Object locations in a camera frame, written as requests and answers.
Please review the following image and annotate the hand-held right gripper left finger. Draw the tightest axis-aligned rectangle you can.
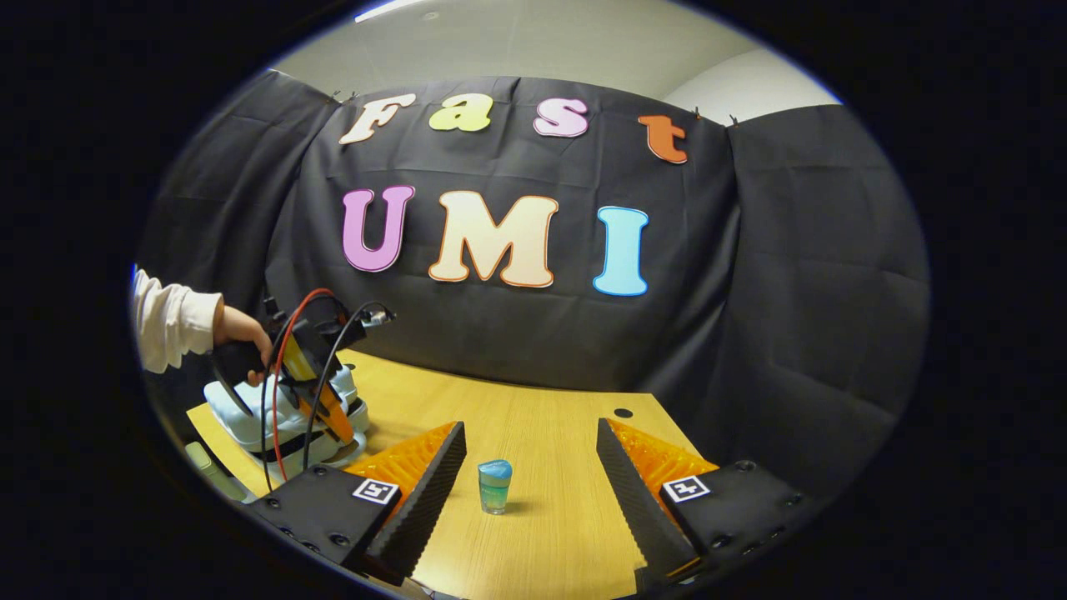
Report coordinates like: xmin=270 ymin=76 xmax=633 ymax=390
xmin=250 ymin=421 xmax=468 ymax=587

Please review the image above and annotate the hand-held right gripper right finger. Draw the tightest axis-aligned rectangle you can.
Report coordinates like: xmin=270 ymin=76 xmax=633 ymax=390
xmin=596 ymin=417 xmax=822 ymax=588

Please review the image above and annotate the blue green skincare jar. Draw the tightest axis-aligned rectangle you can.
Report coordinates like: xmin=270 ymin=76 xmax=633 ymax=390
xmin=478 ymin=459 xmax=514 ymax=516

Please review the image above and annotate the white light blue suitcase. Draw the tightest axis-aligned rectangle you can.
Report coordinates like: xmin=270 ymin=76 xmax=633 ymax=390
xmin=203 ymin=364 xmax=372 ymax=478

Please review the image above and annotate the black backdrop cloth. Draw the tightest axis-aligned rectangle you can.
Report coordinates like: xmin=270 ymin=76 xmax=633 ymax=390
xmin=138 ymin=68 xmax=933 ymax=501

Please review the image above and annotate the ceiling light panel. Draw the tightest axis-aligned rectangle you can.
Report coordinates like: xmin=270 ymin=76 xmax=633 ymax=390
xmin=354 ymin=0 xmax=426 ymax=23

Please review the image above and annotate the black cable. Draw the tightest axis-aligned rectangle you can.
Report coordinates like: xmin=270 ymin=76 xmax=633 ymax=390
xmin=302 ymin=302 xmax=393 ymax=472

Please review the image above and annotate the red cable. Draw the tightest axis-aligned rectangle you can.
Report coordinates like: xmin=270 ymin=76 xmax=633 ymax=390
xmin=271 ymin=287 xmax=338 ymax=484

